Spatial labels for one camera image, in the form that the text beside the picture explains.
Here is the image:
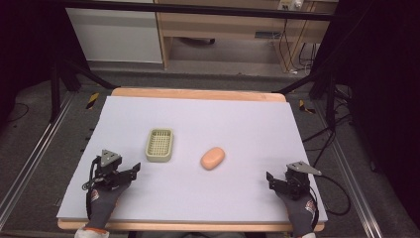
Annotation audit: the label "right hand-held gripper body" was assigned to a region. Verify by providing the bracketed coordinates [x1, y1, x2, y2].
[279, 160, 323, 201]

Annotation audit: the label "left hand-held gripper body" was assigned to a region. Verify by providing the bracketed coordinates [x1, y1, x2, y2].
[90, 149, 133, 191]

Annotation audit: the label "pale green soap dish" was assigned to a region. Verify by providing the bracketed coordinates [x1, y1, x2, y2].
[145, 127, 175, 164]

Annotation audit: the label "orange soap bar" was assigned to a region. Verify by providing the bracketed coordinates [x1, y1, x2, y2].
[199, 146, 227, 172]

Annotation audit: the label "white table mat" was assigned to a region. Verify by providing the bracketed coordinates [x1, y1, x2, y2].
[55, 95, 329, 223]

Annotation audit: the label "yellow black striped tape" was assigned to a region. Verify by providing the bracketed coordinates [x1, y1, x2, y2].
[85, 91, 100, 110]
[298, 99, 317, 115]

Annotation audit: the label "black metal stand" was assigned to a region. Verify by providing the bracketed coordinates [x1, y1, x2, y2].
[270, 70, 339, 130]
[49, 59, 117, 124]

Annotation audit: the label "wooden table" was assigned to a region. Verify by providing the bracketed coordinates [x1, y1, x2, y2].
[56, 86, 327, 233]

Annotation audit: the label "white cabinet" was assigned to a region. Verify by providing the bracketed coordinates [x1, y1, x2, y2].
[64, 7, 163, 64]

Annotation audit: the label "wooden desk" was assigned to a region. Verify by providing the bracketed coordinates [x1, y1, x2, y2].
[154, 0, 339, 73]

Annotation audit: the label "white power strip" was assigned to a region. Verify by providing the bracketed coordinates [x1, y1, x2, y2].
[277, 0, 304, 11]

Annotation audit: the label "right hand-held gripper cable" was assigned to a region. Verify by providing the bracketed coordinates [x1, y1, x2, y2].
[308, 174, 352, 229]

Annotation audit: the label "metal floor rail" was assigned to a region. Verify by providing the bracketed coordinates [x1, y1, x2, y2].
[0, 93, 76, 229]
[313, 100, 387, 238]

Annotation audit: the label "black floor cables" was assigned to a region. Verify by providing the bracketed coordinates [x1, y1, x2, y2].
[301, 83, 356, 168]

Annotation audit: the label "cables under desk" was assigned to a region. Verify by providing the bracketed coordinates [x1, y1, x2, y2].
[277, 18, 319, 75]

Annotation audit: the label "black frame bar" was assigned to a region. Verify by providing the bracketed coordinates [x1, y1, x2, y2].
[49, 0, 335, 22]

